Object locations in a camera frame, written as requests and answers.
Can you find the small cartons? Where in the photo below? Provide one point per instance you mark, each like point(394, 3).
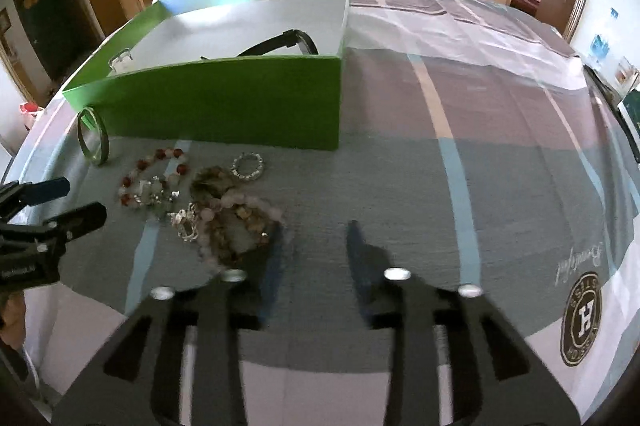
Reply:
point(626, 73)

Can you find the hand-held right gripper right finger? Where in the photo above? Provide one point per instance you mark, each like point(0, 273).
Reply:
point(361, 273)

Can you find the dark green bangle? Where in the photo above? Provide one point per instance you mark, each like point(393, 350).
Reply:
point(102, 138)

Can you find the clear water bottle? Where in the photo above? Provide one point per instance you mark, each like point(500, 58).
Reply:
point(598, 46)

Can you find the teal box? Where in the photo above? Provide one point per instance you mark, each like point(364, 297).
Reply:
point(632, 118)

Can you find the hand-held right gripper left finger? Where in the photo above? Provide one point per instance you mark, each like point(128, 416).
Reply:
point(272, 271)

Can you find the green cardboard box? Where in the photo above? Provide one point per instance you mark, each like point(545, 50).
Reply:
point(225, 106)

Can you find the checked tablecloth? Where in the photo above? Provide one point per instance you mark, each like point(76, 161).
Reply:
point(410, 166)

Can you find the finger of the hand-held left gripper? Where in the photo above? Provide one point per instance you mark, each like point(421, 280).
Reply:
point(82, 217)
point(47, 190)

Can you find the person's left hand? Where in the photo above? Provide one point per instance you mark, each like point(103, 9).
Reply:
point(11, 321)

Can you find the red and white paper bag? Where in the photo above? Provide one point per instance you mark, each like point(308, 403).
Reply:
point(30, 110)

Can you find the black wrist watch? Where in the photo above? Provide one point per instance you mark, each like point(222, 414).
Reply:
point(280, 43)

